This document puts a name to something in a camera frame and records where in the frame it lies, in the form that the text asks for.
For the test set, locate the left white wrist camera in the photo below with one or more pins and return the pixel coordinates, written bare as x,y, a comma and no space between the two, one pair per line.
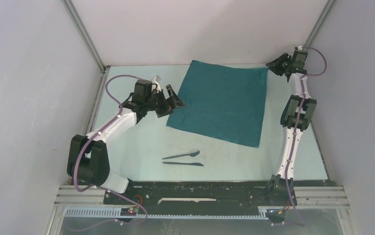
156,80

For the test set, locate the aluminium frame extrusion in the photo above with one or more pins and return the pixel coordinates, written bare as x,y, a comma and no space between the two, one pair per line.
69,202

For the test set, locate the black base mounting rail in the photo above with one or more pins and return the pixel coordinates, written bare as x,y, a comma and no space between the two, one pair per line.
204,198

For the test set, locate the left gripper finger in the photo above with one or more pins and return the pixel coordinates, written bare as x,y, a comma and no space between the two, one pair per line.
163,112
173,100

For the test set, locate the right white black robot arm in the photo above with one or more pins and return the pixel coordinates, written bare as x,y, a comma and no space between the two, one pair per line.
295,119

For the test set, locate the white slotted cable duct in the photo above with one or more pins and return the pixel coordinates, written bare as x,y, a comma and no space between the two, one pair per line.
124,213

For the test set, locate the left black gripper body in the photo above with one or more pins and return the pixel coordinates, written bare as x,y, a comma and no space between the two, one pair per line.
157,101

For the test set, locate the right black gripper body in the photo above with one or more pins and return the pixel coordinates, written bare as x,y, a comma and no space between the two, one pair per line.
290,64

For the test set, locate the dark plastic knife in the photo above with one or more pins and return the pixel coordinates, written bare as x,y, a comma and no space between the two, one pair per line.
177,163

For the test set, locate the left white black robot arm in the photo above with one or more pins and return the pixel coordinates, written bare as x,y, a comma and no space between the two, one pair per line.
89,159

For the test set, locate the teal cloth napkin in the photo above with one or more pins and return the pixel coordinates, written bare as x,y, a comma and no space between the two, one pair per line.
222,102

